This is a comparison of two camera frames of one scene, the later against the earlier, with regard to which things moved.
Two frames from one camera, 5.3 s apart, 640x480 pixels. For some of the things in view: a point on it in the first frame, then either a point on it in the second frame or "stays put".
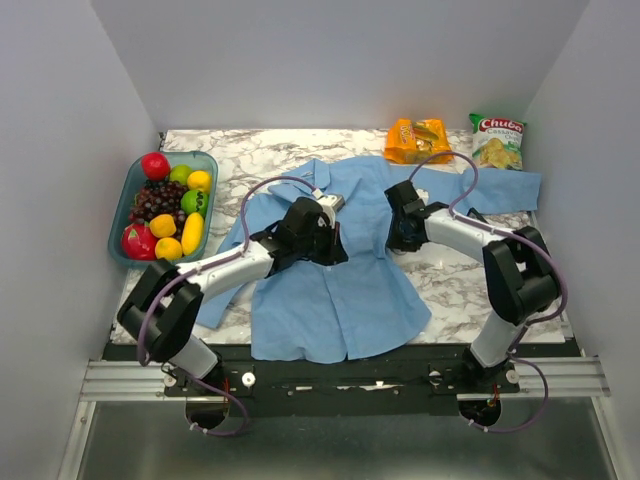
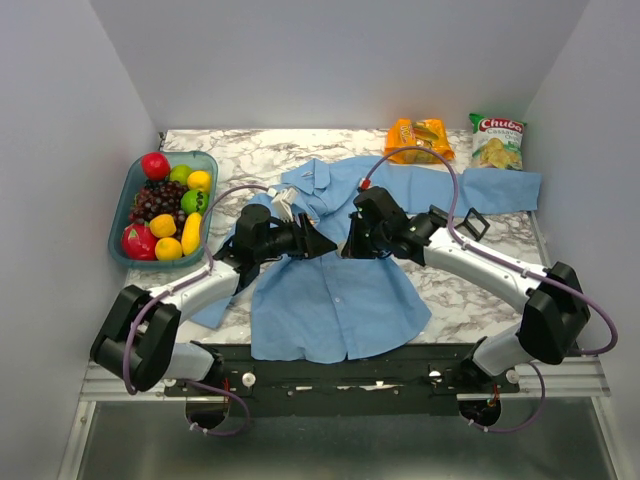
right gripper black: (392, 241) to (352, 248)
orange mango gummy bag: (412, 142) stays put
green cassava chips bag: (497, 143) stays put
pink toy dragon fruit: (138, 242) stays put
